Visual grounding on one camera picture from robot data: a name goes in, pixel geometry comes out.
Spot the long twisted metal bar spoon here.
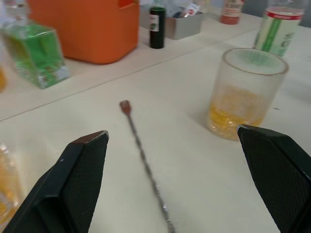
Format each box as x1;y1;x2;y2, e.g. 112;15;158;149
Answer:
119;100;176;233

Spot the orange plastic container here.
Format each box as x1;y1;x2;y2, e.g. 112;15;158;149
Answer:
26;0;141;65

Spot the stainless steel rectangular tray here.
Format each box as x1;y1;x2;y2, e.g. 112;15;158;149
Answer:
140;9;204;41

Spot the green white labelled juice bottle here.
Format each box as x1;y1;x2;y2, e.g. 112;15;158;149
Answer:
252;0;306;58

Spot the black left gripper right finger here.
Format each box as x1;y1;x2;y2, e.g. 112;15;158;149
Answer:
237;124;311;233

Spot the clear glass with orange liquid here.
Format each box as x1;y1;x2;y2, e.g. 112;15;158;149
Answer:
0;143;25;226

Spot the clear glass with yellow liquid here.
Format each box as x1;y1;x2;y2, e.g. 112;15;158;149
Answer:
207;48;290;141

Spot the bottle with red orange label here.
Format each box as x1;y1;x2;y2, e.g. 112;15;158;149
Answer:
219;0;244;25

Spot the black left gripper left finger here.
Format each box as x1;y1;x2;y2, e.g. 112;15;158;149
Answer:
1;130;109;233

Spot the small dark green bottle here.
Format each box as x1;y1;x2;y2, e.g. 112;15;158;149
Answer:
148;0;166;49

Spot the square glass bottle green liquid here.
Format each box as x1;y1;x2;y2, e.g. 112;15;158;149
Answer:
0;0;70;90

